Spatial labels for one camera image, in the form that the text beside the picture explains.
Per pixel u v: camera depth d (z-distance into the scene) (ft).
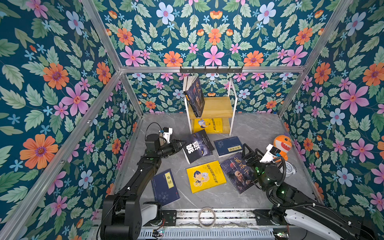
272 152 1.99
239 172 2.86
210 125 3.52
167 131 2.48
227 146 3.24
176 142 2.45
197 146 2.76
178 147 2.42
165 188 2.70
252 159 2.07
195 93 2.76
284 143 3.01
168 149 2.37
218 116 2.99
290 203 1.72
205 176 2.83
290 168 2.85
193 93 2.67
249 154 2.09
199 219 2.41
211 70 3.01
